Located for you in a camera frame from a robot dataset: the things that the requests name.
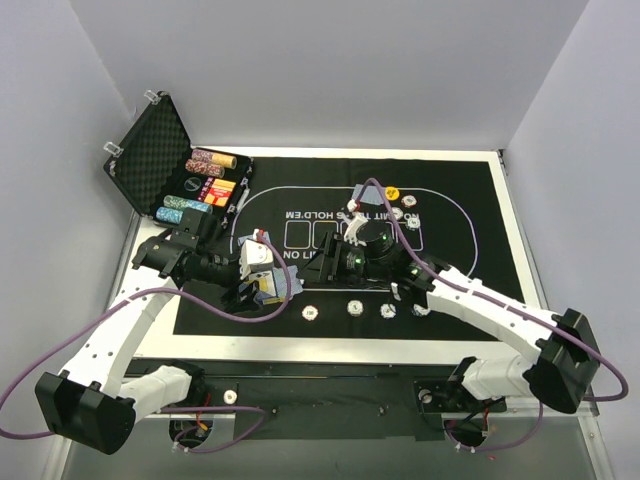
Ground grey chips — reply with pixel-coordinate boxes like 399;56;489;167
392;207;404;221

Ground grey 1 chip stack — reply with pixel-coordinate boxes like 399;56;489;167
347;300;364;317

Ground blue 5 chip stack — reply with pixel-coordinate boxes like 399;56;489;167
379;303;397;319

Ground card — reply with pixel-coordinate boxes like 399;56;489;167
237;232;271;249
351;184;384;206

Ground red chips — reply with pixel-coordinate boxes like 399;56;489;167
401;195;417;209

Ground yellow big blind button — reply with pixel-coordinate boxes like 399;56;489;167
384;186;400;201

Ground red 100 chip stack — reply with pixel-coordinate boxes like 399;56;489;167
301;305;319;322

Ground blue playing card box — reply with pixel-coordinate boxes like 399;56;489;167
239;268;287;306

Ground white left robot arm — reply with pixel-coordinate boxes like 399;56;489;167
35;235;237;454

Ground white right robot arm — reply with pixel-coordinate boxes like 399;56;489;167
300;221;600;414

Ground black poker table mat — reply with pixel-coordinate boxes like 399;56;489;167
174;157;534;341

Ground teal chip roll lower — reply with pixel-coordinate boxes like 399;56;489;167
155;207;190;225

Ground teal chip roll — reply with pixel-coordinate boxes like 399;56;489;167
155;207;190;225
163;195;213;213

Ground teal chip roll upper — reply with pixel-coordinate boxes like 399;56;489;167
163;195;213;213

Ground black round dealer puck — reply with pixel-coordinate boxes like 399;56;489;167
183;177;202;192

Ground orange card deck box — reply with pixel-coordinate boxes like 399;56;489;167
198;177;236;207

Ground black chip carrying case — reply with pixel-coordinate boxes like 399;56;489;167
103;90;254;238

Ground brown chip roll top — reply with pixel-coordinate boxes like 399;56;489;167
191;149;237;169

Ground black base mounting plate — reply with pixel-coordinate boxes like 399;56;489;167
145;357;574;444

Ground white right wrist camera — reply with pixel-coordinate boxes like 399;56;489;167
343;199;368;246

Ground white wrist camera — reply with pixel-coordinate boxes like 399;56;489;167
343;199;368;246
239;241;274;279

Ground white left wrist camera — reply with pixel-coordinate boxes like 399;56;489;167
239;241;274;279

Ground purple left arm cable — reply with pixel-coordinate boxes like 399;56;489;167
0;234;296;455

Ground aluminium front rail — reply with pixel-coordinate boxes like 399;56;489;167
59;377;600;420

